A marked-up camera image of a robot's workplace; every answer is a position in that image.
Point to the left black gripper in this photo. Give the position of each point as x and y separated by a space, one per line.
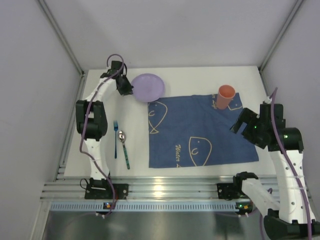
125 86

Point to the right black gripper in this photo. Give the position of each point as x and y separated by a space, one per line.
244 122

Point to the purple plastic plate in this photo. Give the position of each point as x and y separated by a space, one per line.
148 87

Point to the orange plastic cup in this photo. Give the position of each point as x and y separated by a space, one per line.
225 95

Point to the blue metal fork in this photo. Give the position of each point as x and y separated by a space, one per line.
115 128

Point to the spoon with teal handle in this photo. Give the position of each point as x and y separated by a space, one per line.
122 138

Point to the blue fish-pattern cloth placemat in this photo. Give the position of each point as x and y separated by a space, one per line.
190 131

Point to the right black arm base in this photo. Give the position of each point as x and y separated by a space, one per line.
230 191

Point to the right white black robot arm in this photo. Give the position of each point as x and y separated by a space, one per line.
290 217

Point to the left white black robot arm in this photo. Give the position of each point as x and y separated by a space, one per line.
91 118

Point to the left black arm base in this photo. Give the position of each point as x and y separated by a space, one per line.
93 192

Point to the left aluminium frame post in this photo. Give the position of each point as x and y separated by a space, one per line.
60 35

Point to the aluminium frame post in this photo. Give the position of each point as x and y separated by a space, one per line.
60 35
287 23

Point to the aluminium mounting rail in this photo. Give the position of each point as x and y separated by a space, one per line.
144 183

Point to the right aluminium frame post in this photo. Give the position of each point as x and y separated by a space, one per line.
287 23

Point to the white slotted cable duct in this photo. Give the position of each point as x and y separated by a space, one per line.
152 206

